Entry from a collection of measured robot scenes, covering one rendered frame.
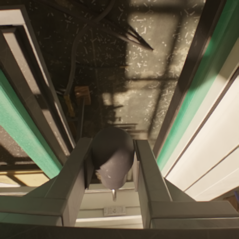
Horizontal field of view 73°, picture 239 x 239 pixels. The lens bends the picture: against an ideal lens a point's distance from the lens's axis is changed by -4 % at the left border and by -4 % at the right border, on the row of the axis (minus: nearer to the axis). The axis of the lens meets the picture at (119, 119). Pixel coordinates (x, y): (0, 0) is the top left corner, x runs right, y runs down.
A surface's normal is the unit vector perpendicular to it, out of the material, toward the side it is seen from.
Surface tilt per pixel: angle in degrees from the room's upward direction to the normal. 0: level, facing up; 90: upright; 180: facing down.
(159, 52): 0
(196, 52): 90
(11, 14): 0
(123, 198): 90
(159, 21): 0
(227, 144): 90
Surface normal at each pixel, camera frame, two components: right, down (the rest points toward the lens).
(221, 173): -1.00, 0.04
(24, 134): 0.06, 0.79
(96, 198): 0.02, -0.61
